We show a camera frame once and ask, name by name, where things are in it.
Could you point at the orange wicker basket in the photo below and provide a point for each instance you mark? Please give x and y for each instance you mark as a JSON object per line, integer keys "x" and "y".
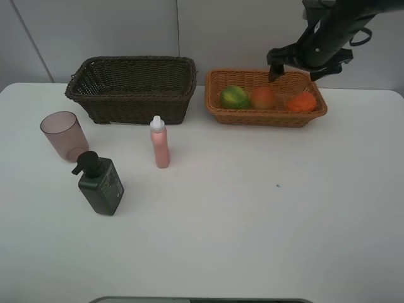
{"x": 285, "y": 88}

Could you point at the translucent pink plastic cup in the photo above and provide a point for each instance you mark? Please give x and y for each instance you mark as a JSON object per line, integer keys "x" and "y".
{"x": 65, "y": 134}

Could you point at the orange tangerine fruit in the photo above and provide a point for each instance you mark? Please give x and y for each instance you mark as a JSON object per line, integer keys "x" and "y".
{"x": 303, "y": 102}

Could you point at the pink bottle white cap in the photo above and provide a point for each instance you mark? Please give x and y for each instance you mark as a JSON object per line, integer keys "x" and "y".
{"x": 158, "y": 134}

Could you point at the dark brown wicker basket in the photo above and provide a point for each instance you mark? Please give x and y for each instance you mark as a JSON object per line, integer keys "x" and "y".
{"x": 134, "y": 89}

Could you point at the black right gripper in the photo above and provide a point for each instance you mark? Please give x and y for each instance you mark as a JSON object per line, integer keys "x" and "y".
{"x": 319, "y": 50}

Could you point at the red yellow peach fruit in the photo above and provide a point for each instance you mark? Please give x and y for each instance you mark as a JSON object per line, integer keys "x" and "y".
{"x": 263, "y": 98}

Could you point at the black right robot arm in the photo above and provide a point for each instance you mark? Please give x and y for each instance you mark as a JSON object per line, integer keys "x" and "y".
{"x": 357, "y": 14}

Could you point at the dark green pump bottle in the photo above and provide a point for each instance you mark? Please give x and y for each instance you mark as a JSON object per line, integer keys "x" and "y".
{"x": 99, "y": 183}

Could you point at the green lime fruit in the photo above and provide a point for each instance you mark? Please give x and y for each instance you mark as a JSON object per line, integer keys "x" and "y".
{"x": 234, "y": 97}

